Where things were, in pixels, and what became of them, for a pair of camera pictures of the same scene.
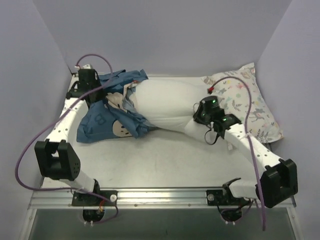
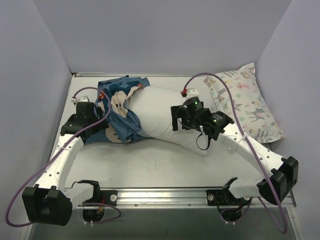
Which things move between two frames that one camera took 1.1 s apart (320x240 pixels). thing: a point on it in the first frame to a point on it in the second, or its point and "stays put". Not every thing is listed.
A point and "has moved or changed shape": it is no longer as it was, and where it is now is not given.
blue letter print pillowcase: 118,115 has moved or changed shape
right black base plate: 224,197 stays put
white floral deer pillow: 233,95 stays put
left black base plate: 82,199 stays put
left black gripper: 93,93 to 93,116
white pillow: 169,104 has moved or changed shape
